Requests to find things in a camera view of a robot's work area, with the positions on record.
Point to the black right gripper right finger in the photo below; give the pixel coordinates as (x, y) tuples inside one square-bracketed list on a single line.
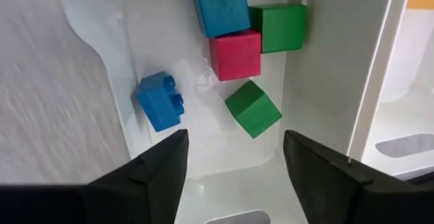
[(325, 183)]

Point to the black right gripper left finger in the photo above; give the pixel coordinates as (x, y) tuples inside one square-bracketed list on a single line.
[(149, 183)]

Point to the blue toy brick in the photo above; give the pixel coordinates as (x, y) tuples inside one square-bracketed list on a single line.
[(159, 102)]

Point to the green wooden cube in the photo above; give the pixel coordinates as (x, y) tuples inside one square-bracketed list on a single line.
[(279, 27), (252, 108)]

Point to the red wooden cube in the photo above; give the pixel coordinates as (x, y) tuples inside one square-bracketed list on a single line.
[(235, 55)]

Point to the blue wooden cube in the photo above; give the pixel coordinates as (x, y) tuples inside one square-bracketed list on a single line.
[(220, 6)]

